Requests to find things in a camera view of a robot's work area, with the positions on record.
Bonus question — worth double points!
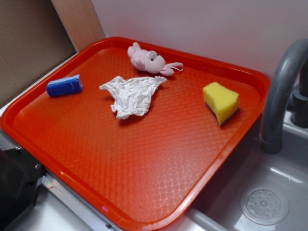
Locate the yellow sponge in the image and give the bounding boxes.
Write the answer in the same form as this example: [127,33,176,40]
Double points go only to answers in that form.
[203,82,240,126]

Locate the blue sponge block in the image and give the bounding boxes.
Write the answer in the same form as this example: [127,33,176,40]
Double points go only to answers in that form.
[46,75,83,97]

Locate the red plastic tray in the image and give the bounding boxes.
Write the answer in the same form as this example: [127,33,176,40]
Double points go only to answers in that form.
[0,37,270,231]

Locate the crumpled white cloth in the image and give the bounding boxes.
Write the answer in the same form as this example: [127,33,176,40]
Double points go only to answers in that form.
[99,76,167,120]

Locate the pink plush bunny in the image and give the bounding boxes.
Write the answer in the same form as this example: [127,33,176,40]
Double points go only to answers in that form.
[127,42,183,76]

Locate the grey faucet spout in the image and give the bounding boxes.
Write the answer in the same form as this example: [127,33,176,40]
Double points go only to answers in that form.
[259,38,308,154]

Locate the wooden board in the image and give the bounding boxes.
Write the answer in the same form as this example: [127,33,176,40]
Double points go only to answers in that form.
[51,0,105,52]

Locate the grey toy sink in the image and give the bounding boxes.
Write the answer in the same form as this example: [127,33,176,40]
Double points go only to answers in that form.
[186,113,308,231]

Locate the sink drain cover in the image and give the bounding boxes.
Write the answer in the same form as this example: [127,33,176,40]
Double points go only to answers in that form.
[240,184,289,226]

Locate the cardboard panel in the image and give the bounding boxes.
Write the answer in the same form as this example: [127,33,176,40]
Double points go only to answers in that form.
[0,0,76,106]

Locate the black mounting bracket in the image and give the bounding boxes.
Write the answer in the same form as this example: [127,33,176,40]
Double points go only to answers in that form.
[0,148,45,231]

